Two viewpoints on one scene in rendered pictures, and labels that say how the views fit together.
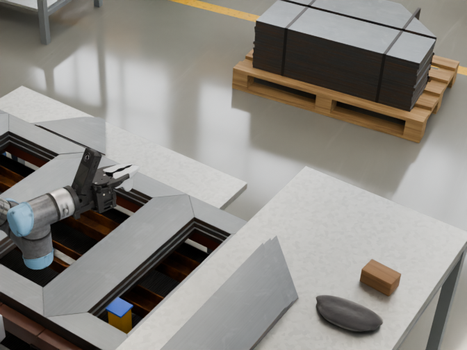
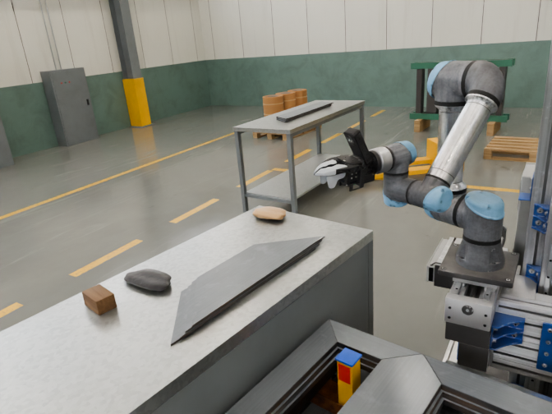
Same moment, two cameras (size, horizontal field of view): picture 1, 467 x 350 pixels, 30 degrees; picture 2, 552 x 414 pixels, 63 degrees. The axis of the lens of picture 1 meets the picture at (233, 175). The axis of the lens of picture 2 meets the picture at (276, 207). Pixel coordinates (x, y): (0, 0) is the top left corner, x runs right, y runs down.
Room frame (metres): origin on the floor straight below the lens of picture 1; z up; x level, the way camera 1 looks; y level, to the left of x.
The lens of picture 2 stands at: (2.99, 0.33, 1.80)
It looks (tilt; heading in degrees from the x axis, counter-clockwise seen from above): 21 degrees down; 189
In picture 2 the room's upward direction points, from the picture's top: 5 degrees counter-clockwise
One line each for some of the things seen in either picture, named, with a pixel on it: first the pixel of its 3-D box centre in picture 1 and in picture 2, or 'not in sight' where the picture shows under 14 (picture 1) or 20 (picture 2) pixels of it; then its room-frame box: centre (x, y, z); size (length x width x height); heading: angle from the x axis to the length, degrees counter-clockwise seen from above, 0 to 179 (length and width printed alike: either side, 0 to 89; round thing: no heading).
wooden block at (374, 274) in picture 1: (380, 277); (98, 299); (1.86, -0.44, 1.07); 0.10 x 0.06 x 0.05; 54
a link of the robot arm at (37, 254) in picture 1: (33, 242); (399, 188); (1.64, 0.49, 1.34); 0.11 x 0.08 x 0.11; 41
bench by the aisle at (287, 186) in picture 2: not in sight; (307, 151); (-2.24, -0.09, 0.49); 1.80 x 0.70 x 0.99; 154
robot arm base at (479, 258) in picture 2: not in sight; (480, 247); (1.56, 0.77, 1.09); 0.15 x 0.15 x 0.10
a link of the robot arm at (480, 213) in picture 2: not in sight; (481, 214); (1.55, 0.77, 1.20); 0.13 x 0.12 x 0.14; 41
